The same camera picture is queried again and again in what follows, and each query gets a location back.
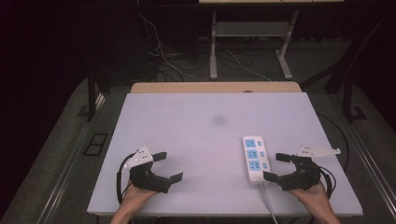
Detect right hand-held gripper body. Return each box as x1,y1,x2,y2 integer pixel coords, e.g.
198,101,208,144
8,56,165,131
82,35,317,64
277,143,342,192

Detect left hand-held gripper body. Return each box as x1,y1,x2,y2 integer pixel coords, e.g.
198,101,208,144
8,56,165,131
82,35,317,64
122,145,173,194

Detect white power strip blue sockets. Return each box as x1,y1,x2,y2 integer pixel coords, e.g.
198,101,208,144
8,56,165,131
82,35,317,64
242,135,273,188

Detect person's left hand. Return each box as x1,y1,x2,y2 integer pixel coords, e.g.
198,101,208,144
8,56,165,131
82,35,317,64
121,179,160,210

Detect person's right hand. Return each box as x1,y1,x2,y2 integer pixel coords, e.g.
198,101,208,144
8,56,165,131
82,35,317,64
287,181,332,210

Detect black floor socket plate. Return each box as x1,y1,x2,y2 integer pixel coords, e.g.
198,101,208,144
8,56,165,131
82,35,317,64
82,132,109,157

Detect black metal stand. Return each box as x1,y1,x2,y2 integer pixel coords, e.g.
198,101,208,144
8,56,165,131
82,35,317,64
77,66,108,122
299,13,396,123

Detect white power strip cable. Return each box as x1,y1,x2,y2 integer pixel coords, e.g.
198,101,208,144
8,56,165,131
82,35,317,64
260,182,280,224

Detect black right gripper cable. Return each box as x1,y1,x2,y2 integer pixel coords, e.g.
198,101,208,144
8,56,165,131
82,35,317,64
318,165,338,200

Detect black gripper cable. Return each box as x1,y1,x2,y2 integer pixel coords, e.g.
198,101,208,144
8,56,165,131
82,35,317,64
318,165,338,200
116,152,135,205

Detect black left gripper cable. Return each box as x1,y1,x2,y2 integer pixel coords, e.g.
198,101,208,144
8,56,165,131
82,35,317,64
116,152,135,205

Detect black floor cable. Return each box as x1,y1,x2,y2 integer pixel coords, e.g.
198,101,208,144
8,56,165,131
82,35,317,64
317,112,351,173

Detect metal floor rail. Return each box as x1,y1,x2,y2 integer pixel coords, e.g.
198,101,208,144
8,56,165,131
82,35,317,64
36,92,106,224
344,122,396,216

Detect white floor cable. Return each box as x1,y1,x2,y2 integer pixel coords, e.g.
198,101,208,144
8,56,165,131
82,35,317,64
137,11,202,82

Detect white metal frame desk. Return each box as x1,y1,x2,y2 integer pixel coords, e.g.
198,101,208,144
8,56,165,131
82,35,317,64
198,0,346,81

